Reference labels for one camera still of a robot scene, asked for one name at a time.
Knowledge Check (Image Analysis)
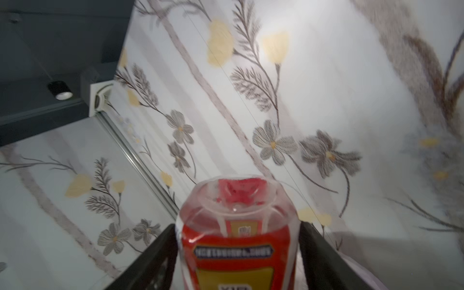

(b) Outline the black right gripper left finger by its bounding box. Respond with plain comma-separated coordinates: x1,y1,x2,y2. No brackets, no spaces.
106,224,178,290

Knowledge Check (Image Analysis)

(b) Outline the black ceiling spot lamp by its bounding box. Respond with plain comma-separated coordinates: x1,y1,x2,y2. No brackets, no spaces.
47,80,73,101

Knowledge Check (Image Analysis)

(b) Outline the white corner bracket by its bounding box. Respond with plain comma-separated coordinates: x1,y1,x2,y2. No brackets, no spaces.
80,62,117,117

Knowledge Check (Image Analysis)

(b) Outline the red yellow label tea bottle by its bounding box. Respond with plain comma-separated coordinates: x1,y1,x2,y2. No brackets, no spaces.
176,176,300,290

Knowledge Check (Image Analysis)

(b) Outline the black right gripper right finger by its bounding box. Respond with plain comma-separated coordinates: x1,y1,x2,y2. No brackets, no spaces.
298,222,371,290

